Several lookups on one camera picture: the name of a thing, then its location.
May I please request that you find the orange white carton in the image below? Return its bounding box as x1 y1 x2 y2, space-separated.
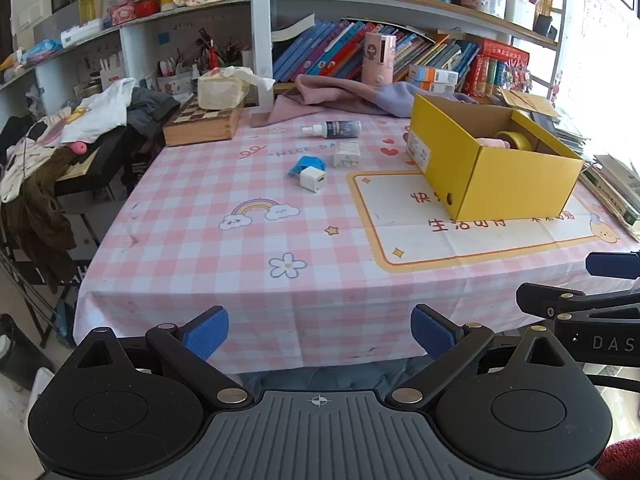
405 77 456 94
408 64 460 84

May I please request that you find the white printed t-shirt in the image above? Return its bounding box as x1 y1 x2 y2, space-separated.
44 77 137 149

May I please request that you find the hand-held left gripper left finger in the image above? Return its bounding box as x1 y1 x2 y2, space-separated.
70 305 253 411

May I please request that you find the alphabet wall poster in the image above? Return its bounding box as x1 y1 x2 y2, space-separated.
580 0 637 68

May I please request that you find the wooden chess box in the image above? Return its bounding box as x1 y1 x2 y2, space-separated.
162 93 246 147

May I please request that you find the beige tissue pack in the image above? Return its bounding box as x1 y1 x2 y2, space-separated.
197 65 276 110

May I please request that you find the white bookshelf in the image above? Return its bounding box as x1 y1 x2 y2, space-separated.
0 0 569 127

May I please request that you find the grey garment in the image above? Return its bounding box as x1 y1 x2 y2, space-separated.
127 86 181 137

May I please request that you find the red book set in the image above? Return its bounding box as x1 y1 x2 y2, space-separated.
467 37 531 99

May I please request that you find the row of leaning blue books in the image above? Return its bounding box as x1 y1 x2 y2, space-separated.
272 18 482 84

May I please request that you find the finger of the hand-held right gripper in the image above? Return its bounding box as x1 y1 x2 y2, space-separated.
516 282 640 322
586 251 640 280

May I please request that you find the yellow tape roll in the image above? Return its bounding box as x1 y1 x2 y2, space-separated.
493 130 534 151

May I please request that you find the small blue packet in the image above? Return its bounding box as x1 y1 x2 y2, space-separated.
287 155 326 177

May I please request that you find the pink purple cloth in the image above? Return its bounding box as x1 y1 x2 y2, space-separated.
250 73 482 129

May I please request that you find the pile of textbooks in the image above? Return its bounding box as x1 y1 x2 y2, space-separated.
580 152 640 242

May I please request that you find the yellow cardboard box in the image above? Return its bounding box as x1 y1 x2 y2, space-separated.
404 92 585 223

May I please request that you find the white charger cube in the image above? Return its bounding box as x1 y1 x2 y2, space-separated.
299 166 327 192

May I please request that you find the white plastic stool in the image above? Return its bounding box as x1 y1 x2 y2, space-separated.
24 367 56 427

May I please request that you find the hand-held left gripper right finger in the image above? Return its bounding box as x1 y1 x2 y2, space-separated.
385 304 583 408

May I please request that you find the pink checked tablecloth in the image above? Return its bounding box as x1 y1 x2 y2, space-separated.
72 105 640 377

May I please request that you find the desk holder with brushes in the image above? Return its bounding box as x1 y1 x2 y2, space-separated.
157 29 252 94

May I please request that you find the dark olive garment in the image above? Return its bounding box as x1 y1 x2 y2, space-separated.
0 147 79 295

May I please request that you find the pink cylindrical desk gadget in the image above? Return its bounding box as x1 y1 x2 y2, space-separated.
362 31 398 85

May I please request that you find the brown paper envelope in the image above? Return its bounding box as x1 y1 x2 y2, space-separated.
499 87 561 119

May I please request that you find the red fuzzy fabric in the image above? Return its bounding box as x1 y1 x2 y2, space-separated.
597 437 640 480

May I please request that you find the small dark-label spray bottle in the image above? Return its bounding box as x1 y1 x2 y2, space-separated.
301 120 362 139

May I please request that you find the white long carton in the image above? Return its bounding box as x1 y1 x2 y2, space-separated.
60 19 106 49

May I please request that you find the white storage container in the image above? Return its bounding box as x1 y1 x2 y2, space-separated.
503 0 537 31

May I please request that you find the stack of papers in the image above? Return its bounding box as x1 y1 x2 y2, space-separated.
530 107 589 154

